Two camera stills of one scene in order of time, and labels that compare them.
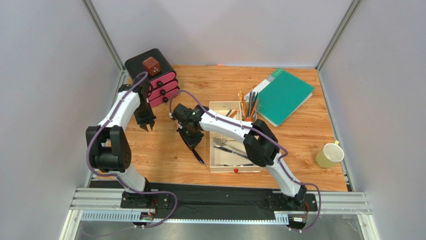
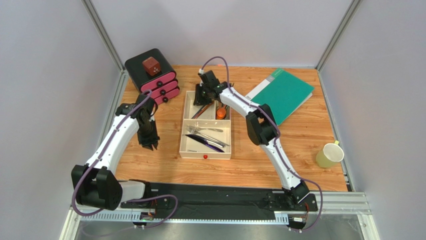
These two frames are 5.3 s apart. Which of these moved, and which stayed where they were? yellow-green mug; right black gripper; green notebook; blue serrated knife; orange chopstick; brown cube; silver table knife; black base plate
Moved: orange chopstick; right black gripper; silver table knife; blue serrated knife
Stayed: green notebook; black base plate; yellow-green mug; brown cube
